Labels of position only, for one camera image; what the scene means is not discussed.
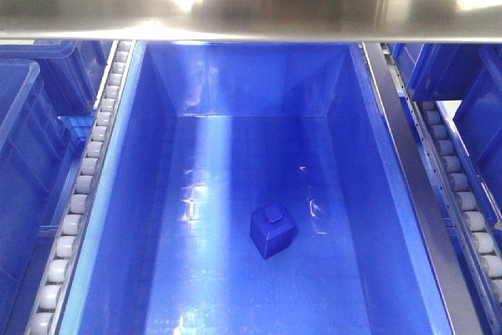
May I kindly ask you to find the blue bin at left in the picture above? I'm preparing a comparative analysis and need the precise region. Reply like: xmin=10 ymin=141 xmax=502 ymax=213
xmin=1 ymin=59 xmax=71 ymax=334

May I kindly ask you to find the blue bin back right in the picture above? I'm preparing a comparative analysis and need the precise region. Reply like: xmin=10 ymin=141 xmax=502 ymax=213
xmin=389 ymin=43 xmax=482 ymax=102

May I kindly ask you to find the white roller track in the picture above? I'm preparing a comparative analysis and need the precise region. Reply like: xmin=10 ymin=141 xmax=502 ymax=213
xmin=381 ymin=44 xmax=501 ymax=334
xmin=24 ymin=40 xmax=136 ymax=334

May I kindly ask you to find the blue plastic bottle-shaped part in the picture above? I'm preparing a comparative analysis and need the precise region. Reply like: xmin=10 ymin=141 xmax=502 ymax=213
xmin=249 ymin=202 xmax=297 ymax=259

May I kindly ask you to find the blue bin back left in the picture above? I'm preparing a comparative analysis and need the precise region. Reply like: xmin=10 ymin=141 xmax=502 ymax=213
xmin=1 ymin=39 xmax=113 ymax=116

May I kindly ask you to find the large blue target bin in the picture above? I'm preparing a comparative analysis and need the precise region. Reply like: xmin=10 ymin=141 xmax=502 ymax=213
xmin=59 ymin=42 xmax=452 ymax=334

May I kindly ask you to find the steel shelf rack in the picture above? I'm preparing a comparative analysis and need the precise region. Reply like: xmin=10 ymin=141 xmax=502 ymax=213
xmin=0 ymin=0 xmax=502 ymax=45

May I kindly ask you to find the blue bin at right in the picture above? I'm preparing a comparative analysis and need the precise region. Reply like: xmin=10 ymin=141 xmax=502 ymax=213
xmin=454 ymin=45 xmax=501 ymax=206

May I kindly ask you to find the left white roller track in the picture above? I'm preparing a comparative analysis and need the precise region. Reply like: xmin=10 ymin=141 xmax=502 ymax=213
xmin=24 ymin=40 xmax=136 ymax=334

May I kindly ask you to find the right white roller track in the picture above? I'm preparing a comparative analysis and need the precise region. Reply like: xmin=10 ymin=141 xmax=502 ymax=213
xmin=381 ymin=44 xmax=501 ymax=334

